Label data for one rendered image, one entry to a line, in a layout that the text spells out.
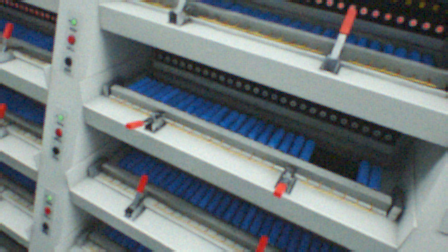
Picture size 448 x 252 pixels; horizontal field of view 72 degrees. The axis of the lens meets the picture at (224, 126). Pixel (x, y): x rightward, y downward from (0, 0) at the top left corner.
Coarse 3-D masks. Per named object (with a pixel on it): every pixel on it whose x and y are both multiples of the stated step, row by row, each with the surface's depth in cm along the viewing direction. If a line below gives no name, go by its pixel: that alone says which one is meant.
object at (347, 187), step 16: (128, 96) 63; (144, 96) 63; (176, 112) 60; (176, 128) 58; (192, 128) 59; (208, 128) 57; (240, 144) 55; (256, 144) 55; (272, 160) 54; (288, 160) 53; (304, 176) 52; (320, 176) 51; (336, 176) 51; (352, 192) 49; (368, 192) 49; (384, 208) 48
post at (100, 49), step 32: (64, 0) 59; (96, 0) 56; (64, 32) 61; (96, 32) 59; (96, 64) 62; (64, 96) 63; (64, 160) 67; (64, 192) 68; (32, 224) 74; (64, 224) 71
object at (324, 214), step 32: (128, 64) 70; (160, 64) 73; (96, 96) 64; (96, 128) 64; (320, 128) 62; (192, 160) 55; (224, 160) 54; (256, 192) 51; (320, 192) 51; (384, 192) 53; (320, 224) 48; (352, 224) 46; (384, 224) 47; (416, 224) 41
